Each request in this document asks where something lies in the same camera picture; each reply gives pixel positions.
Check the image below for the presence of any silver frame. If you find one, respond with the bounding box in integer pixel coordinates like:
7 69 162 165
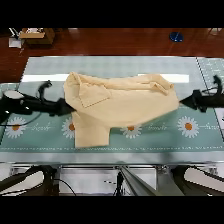
0 161 224 197

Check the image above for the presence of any cream yellow shirt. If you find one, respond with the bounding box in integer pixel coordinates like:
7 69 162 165
62 71 180 149

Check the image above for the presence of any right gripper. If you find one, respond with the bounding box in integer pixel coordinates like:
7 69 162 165
179 90 205 112

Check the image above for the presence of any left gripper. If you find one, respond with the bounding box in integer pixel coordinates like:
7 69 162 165
49 97 73 118

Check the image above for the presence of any black cable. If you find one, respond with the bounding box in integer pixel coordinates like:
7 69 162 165
0 111 42 128
53 178 78 197

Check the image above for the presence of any blue round object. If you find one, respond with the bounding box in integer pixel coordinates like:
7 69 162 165
168 31 185 43

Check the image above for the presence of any brown cardboard box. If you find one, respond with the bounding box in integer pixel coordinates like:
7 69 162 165
18 28 56 46

